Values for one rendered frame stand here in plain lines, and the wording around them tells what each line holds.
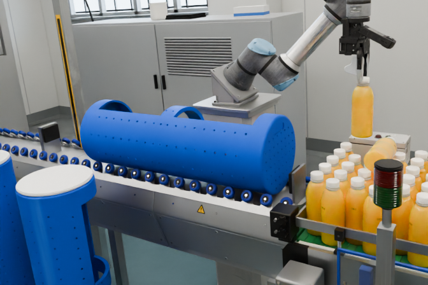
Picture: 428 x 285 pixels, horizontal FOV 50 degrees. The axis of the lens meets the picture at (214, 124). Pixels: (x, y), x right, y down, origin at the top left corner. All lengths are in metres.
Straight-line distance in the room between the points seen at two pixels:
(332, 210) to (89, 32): 3.44
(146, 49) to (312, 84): 1.66
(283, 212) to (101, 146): 0.87
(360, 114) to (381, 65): 2.75
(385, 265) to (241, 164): 0.58
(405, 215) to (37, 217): 1.20
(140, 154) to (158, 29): 2.15
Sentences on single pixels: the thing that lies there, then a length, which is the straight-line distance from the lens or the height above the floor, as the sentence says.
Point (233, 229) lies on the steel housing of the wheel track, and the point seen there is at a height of 0.84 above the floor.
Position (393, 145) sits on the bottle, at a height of 1.15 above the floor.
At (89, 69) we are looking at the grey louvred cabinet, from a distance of 4.58.
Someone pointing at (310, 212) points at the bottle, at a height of 0.98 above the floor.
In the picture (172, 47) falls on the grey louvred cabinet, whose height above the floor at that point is 1.24.
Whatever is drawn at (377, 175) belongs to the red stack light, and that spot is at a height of 1.23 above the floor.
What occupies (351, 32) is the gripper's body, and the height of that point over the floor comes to 1.50.
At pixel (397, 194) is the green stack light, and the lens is 1.13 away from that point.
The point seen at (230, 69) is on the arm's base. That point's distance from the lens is 2.15.
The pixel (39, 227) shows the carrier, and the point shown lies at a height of 0.91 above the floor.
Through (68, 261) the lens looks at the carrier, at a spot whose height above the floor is 0.76.
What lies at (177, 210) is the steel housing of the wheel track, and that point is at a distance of 1.83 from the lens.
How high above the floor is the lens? 1.67
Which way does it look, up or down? 16 degrees down
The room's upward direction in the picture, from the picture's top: 5 degrees counter-clockwise
